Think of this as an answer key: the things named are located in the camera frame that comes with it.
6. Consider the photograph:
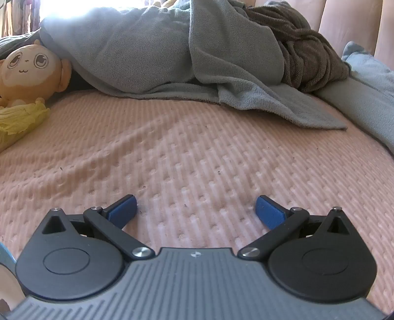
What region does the pink padded headboard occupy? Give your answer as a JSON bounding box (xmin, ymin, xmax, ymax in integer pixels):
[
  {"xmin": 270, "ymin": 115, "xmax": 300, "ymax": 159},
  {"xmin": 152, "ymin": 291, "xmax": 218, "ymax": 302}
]
[{"xmin": 252, "ymin": 0, "xmax": 394, "ymax": 64}]

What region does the napa cabbage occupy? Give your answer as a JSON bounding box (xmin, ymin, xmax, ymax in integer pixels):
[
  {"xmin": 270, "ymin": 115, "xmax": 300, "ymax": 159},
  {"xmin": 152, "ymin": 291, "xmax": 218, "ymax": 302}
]
[{"xmin": 0, "ymin": 98, "xmax": 50, "ymax": 153}]

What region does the dark brown-grey towel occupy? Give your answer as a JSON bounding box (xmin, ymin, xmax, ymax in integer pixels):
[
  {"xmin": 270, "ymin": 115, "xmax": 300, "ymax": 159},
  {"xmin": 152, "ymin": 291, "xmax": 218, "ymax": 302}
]
[{"xmin": 229, "ymin": 0, "xmax": 350, "ymax": 94}]

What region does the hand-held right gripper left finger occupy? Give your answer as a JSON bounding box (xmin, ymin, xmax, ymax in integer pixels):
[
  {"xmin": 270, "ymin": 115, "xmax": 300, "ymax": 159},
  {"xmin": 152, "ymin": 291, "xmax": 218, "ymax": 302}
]
[{"xmin": 41, "ymin": 194, "xmax": 155, "ymax": 261}]

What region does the patterned curtain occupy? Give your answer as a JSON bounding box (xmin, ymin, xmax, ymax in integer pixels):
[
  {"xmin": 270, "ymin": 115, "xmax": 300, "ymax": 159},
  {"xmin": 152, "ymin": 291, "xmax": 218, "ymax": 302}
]
[{"xmin": 0, "ymin": 0, "xmax": 42, "ymax": 39}]

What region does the blue cartoon plate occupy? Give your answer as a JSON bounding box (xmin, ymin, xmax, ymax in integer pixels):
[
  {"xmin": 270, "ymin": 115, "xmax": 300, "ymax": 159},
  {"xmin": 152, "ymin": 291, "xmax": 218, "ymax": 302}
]
[{"xmin": 0, "ymin": 242, "xmax": 16, "ymax": 269}]

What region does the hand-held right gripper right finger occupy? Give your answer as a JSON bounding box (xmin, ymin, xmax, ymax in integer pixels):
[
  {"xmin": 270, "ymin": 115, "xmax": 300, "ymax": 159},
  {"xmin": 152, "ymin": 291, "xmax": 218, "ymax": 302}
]
[{"xmin": 238, "ymin": 195, "xmax": 354, "ymax": 262}]

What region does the grey-blue fleece blanket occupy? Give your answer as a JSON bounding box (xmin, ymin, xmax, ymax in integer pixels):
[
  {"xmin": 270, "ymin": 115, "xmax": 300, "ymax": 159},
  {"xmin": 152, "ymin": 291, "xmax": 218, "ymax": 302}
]
[{"xmin": 40, "ymin": 0, "xmax": 348, "ymax": 131}]

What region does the tan monkey plush toy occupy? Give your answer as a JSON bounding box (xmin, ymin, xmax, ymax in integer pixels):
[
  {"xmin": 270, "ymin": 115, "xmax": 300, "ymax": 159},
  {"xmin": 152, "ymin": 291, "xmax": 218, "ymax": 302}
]
[{"xmin": 0, "ymin": 39, "xmax": 72, "ymax": 108}]

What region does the pink textured bed pad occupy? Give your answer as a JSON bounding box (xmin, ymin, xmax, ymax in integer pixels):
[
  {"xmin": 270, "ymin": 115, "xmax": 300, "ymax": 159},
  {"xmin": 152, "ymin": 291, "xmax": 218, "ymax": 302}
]
[{"xmin": 0, "ymin": 91, "xmax": 394, "ymax": 311}]

